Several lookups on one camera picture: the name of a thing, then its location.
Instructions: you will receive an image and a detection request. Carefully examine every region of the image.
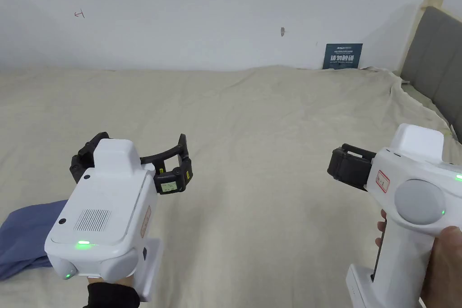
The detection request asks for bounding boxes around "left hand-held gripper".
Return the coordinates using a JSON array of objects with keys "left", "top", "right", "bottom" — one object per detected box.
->
[{"left": 44, "top": 131, "right": 194, "bottom": 303}]

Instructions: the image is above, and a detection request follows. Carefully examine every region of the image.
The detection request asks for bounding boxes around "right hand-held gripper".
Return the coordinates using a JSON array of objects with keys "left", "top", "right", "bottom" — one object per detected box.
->
[{"left": 327, "top": 124, "right": 462, "bottom": 308}]

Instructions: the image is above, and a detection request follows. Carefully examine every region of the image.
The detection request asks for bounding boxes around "person's left hand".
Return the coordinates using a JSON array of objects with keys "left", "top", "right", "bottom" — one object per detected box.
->
[{"left": 86, "top": 274, "right": 139, "bottom": 287}]

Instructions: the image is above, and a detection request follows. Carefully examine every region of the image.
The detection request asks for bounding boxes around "person's right hand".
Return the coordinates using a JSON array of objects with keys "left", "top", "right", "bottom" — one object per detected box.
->
[{"left": 374, "top": 219, "right": 462, "bottom": 308}]

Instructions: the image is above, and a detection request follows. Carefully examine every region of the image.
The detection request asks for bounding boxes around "bed with beige sheet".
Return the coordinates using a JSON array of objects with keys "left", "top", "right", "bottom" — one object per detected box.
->
[{"left": 0, "top": 64, "right": 462, "bottom": 308}]

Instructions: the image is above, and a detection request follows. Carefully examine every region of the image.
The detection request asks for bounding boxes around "dark blue sign card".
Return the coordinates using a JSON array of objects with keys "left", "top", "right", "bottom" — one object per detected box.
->
[{"left": 322, "top": 43, "right": 364, "bottom": 70}]

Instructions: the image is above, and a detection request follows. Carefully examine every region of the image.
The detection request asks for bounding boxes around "blue garment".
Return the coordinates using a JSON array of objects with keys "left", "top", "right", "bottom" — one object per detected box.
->
[{"left": 0, "top": 199, "right": 68, "bottom": 280}]

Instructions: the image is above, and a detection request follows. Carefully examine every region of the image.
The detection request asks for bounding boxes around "grey padded headboard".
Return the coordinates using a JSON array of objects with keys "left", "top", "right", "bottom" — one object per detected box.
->
[{"left": 396, "top": 0, "right": 462, "bottom": 132}]

